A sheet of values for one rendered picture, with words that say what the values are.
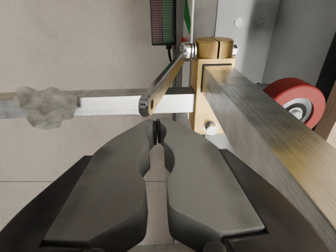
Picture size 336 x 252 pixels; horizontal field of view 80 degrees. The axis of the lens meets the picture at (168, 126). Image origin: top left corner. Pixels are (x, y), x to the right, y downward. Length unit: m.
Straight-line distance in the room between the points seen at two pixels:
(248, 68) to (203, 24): 0.20
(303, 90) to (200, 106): 0.13
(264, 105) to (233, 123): 0.03
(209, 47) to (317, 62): 0.23
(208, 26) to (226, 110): 0.28
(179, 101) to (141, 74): 0.89
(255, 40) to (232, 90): 0.38
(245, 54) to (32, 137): 1.36
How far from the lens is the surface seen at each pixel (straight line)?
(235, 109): 0.16
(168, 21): 0.43
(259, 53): 0.58
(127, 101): 0.30
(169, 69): 0.17
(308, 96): 0.30
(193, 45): 0.29
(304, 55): 0.48
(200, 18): 0.44
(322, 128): 0.38
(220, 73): 0.24
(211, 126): 0.30
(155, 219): 2.00
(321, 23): 0.46
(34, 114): 0.34
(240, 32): 0.55
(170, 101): 0.30
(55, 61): 1.28
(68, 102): 0.30
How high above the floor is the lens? 1.13
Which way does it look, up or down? 59 degrees down
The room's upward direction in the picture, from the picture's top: 174 degrees clockwise
